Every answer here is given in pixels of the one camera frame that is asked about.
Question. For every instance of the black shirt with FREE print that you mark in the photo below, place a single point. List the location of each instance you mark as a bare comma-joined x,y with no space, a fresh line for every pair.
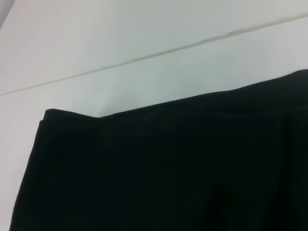
168,168

